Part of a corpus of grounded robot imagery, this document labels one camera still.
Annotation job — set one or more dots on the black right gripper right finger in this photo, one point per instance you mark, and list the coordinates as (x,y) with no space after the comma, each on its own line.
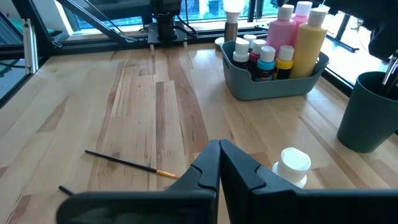
(280,208)

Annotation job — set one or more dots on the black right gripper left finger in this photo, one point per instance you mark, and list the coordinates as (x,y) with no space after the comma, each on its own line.
(174,208)

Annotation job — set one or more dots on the small white black-label paint bottle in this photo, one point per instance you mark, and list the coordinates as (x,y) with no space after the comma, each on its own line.
(292,166)

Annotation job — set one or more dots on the large yellow paint bottle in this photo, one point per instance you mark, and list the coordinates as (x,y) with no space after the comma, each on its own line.
(308,49)

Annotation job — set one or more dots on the large pink labelled paint bottle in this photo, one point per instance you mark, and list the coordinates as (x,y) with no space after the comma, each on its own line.
(301,18)

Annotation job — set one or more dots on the small yellow paint bottle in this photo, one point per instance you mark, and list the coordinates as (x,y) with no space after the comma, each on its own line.
(284,62)

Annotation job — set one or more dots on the small blue paint bottle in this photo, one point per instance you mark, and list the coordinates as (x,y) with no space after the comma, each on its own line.
(266,65)

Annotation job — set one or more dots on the small red paint bottle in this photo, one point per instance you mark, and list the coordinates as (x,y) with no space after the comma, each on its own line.
(258,51)

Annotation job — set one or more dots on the teal ribbed cup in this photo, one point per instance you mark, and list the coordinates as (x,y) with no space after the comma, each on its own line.
(367,118)

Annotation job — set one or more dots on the white bulb table lamp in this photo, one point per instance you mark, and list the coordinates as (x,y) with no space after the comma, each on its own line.
(231,25)

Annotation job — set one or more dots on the silver aluminium bracket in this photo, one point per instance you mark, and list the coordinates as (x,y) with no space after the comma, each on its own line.
(30,46)

